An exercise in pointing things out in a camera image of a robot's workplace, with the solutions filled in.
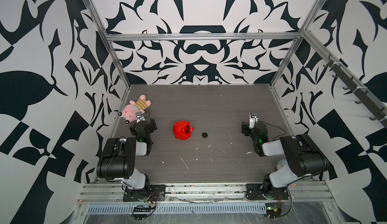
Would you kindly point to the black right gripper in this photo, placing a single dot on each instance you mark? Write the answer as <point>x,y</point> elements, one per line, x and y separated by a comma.
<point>245,129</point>

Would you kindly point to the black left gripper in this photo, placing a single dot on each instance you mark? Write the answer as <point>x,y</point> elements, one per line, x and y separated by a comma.
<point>133,130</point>

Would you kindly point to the red piggy bank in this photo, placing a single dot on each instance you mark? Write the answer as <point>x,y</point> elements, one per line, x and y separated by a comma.
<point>182,130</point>

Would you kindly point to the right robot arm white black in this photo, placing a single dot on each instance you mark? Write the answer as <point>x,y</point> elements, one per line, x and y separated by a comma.
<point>303,157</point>

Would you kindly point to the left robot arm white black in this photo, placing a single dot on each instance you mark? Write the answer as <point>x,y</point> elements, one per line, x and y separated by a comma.
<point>117,161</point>

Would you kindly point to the pink plush pig toy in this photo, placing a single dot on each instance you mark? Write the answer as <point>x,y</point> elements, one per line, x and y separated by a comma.
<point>130,111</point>

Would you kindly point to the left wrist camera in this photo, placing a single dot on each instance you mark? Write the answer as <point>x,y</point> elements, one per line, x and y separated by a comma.
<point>140,117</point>

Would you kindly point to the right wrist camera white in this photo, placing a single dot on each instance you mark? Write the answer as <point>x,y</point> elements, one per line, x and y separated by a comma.
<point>253,119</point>

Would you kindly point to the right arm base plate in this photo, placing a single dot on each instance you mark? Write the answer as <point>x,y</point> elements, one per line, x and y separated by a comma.
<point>259,191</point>

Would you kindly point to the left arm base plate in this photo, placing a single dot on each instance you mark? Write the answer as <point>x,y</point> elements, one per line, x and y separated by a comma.
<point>149,193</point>

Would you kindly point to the right circuit board with wires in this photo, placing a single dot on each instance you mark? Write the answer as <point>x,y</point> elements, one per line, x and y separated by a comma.
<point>279,210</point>

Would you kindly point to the circuit board with wires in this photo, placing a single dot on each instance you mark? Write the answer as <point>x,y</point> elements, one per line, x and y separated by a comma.
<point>146,209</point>
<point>279,210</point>

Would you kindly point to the left circuit board with wires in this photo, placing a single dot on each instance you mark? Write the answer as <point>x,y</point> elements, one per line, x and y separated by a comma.
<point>146,209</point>

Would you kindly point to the white vented cable duct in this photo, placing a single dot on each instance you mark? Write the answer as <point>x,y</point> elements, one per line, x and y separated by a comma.
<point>182,208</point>

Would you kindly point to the wall hook rail grey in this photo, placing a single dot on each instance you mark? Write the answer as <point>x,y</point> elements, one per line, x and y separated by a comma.
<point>363,93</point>

